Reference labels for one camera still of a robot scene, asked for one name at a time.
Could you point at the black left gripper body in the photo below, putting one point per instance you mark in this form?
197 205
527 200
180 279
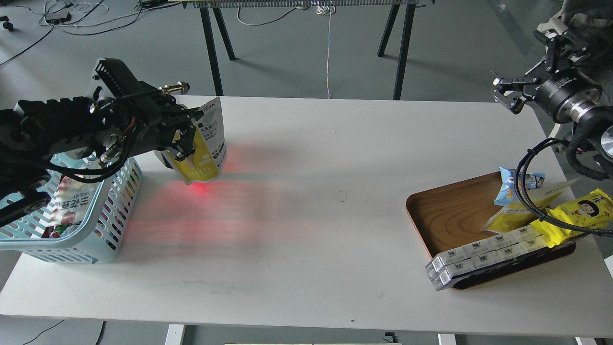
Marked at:
130 109

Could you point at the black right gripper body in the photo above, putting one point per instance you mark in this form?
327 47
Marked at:
567 95

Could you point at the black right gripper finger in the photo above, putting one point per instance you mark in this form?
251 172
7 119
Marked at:
562 50
514 92

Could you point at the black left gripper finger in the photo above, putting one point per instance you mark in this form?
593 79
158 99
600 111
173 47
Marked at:
181 119
178 146

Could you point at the yellow white snack pouch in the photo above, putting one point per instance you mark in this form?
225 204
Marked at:
209 157

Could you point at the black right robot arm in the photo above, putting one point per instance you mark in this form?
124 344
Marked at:
588 148

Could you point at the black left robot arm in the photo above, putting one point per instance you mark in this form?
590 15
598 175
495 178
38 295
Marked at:
89 138

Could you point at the blue snack bag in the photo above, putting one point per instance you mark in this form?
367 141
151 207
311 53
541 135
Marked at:
506 193

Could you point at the white red snack bag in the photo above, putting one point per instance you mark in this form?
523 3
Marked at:
72 201

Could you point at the light blue plastic basket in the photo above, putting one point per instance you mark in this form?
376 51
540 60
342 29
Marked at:
97 240

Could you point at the yellow cartoon snack bag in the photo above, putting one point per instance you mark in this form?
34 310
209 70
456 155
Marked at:
593 211

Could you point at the black barcode scanner red light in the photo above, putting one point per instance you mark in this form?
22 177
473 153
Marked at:
161 156

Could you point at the black trestle table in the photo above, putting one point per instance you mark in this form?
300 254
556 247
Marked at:
308 48

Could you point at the yellow white flat pouch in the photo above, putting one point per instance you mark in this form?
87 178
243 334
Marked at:
516 215

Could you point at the wooden tray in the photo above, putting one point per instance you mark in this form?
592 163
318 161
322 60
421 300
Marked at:
453 215

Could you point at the white clear box upper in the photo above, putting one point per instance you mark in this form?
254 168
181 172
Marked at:
499 248

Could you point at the white clear box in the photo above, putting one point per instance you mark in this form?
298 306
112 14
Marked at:
499 248
482 276

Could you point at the white clear box lower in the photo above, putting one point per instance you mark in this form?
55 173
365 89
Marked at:
482 276

